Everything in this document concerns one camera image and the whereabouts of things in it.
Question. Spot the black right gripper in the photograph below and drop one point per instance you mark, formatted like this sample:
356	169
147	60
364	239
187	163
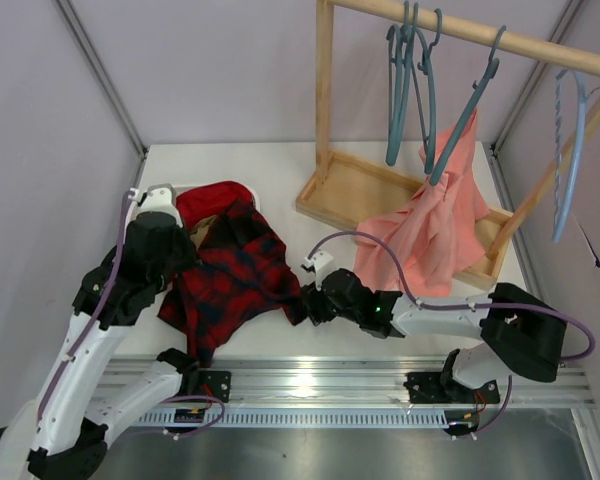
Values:
315	304

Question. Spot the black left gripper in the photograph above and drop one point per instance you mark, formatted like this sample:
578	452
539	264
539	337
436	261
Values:
178	248

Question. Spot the red plaid skirt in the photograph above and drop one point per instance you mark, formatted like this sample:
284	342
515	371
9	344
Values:
241	273

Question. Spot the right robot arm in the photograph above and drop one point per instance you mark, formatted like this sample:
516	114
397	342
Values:
516	334

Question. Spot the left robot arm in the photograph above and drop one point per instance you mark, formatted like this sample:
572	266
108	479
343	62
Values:
63	433

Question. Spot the light blue hanger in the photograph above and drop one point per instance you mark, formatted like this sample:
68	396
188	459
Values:
567	159

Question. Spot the teal hanger holding shirt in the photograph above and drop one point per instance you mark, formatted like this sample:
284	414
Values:
479	88

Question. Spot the tan garment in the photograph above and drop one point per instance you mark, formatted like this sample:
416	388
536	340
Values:
200	230

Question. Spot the white laundry basket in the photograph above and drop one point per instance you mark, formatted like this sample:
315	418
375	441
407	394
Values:
179	189

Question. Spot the red garment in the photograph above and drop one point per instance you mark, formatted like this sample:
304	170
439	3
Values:
212	199

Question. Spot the wooden clothes rack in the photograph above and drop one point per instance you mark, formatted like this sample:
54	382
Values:
345	189

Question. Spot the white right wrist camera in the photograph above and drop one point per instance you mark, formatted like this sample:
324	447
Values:
319	263

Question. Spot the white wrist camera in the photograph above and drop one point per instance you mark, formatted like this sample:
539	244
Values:
319	263
157	198

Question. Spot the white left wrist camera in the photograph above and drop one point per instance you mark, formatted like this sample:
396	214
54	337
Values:
157	198

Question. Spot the aluminium mounting rail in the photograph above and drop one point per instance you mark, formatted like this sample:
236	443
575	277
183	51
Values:
375	383

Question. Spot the white slotted cable duct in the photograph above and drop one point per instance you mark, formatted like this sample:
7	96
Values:
388	418

